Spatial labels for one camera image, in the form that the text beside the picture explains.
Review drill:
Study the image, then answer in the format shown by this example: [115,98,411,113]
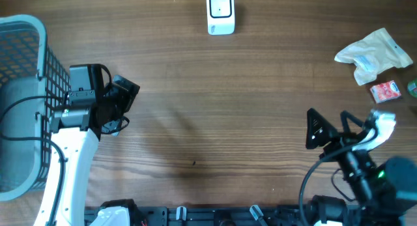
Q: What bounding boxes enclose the grey plastic mesh basket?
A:
[1,14,70,201]

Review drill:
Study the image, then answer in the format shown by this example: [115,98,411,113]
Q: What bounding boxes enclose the green drink bottle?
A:
[407,79,417,98]

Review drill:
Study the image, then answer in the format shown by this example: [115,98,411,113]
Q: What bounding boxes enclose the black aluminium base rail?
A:
[83,205,359,226]

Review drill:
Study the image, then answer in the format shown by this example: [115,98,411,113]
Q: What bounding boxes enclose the white barcode scanner box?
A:
[206,0,235,36]

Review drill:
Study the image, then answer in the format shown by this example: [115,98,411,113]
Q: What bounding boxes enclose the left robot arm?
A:
[35,64,140,225]

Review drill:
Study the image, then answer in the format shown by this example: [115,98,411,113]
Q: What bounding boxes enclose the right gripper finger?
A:
[340,111,364,135]
[306,108,339,149]

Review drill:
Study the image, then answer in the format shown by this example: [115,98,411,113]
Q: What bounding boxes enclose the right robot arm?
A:
[298,108,416,225]

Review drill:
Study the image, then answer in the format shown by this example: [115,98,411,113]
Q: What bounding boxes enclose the brown cream snack pouch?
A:
[334,28,413,86]

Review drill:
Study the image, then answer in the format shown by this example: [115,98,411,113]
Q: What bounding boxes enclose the red Kleenex tissue pack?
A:
[370,80,401,104]

